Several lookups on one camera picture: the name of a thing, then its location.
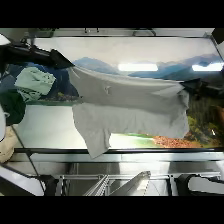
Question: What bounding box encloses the grey T-shirt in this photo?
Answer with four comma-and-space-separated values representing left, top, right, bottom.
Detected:
67, 64, 191, 160

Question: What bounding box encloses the pale green garment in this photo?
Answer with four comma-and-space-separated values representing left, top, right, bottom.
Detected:
14, 66, 57, 103

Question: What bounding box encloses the dark green garment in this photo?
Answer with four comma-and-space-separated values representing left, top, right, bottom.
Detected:
0, 89, 27, 127

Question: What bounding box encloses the beige garment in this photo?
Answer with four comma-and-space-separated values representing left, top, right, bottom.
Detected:
0, 126, 20, 165

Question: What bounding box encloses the silver frame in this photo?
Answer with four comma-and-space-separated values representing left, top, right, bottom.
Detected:
0, 27, 224, 197

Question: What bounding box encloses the black cable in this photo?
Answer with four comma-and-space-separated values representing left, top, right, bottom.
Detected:
10, 125, 46, 192
132, 28, 157, 37

